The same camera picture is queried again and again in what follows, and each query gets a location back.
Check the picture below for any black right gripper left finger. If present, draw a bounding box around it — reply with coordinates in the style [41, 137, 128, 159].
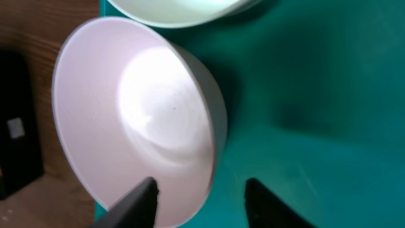
[90, 177, 159, 228]

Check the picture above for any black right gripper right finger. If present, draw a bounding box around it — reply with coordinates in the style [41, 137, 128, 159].
[244, 178, 315, 228]

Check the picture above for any pink bowl with cereal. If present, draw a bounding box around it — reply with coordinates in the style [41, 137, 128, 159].
[52, 16, 228, 227]

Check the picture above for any white bowl with crumbs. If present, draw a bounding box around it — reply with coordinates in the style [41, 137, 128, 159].
[108, 0, 261, 29]

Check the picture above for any black tray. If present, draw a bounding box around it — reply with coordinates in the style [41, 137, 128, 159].
[1, 49, 44, 200]

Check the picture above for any teal serving tray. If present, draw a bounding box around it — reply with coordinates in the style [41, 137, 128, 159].
[94, 0, 405, 228]

